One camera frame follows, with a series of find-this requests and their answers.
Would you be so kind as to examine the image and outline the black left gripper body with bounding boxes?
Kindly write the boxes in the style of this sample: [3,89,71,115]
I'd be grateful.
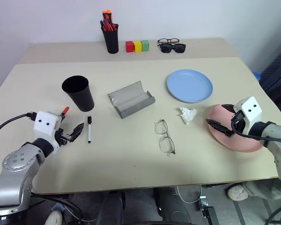
[54,127,74,147]

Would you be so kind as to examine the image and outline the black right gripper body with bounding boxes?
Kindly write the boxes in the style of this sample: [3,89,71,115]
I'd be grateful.
[229,110,248,137]

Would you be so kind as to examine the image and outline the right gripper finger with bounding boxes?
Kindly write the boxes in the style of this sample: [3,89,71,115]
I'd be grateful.
[222,104,237,116]
[205,118,235,138]

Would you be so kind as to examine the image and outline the black white marker pen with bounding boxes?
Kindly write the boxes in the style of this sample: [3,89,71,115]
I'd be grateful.
[87,115,93,144]

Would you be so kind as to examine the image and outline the pink round plate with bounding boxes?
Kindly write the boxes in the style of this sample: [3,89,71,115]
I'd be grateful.
[207,104,265,153]

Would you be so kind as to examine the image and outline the empty black cup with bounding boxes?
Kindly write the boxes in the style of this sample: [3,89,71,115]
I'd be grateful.
[61,75,96,113]

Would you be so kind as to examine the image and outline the crumpled white paper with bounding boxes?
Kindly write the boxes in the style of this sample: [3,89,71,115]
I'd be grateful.
[177,106,198,125]

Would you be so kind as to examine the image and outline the blue round plate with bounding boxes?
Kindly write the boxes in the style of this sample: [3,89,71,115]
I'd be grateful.
[166,68,214,104]

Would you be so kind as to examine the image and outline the black chair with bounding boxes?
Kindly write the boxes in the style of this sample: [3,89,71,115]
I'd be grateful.
[259,44,281,104]

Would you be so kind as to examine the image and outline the open grey glasses case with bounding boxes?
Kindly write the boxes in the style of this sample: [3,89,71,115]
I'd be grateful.
[107,80,156,120]

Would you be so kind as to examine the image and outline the white shoe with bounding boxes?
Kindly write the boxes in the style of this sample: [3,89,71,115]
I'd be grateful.
[226,183,249,202]
[45,210,63,225]

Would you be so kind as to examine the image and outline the black sunglasses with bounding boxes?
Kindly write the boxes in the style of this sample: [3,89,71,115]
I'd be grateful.
[158,43,186,54]

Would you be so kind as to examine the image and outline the black metal table foot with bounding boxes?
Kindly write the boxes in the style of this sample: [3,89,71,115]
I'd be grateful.
[198,196,217,225]

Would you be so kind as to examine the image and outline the black pen holder cup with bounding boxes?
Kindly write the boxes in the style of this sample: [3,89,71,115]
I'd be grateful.
[101,27,119,54]

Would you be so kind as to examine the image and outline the black star chair base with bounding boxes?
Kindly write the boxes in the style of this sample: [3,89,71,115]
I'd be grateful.
[263,202,281,225]

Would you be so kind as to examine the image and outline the yellow cube block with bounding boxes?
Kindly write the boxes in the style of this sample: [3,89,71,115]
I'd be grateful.
[133,40,143,53]

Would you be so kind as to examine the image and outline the green cube block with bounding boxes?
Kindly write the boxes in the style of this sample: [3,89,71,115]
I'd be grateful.
[140,39,150,52]

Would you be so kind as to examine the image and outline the tall orange black screwdriver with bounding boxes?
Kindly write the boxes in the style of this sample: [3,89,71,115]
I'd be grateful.
[102,9,113,26]

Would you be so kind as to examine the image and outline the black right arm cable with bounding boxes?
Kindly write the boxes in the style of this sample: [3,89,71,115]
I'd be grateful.
[231,112,281,142]

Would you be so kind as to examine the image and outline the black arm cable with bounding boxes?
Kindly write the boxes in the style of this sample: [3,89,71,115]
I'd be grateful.
[231,112,281,142]
[0,112,37,146]

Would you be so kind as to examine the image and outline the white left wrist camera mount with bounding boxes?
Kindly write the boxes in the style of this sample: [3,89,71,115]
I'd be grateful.
[33,111,63,149]

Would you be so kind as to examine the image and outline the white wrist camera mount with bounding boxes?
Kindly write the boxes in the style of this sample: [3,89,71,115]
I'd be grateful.
[233,96,264,139]
[33,111,63,149]

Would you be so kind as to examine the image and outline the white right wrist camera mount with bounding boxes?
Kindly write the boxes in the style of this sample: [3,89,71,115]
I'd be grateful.
[233,96,264,139]

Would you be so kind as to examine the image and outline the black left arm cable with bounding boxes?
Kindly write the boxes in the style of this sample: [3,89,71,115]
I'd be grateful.
[0,112,37,146]

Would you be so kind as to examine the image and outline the thin clear frame glasses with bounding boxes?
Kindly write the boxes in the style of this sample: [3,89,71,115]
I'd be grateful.
[154,119,176,157]

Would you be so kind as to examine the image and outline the white cable under table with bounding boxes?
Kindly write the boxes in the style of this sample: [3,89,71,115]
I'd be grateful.
[176,186,202,204]

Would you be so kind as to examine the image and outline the brown frame glasses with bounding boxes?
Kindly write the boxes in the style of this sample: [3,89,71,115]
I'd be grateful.
[157,38,180,46]

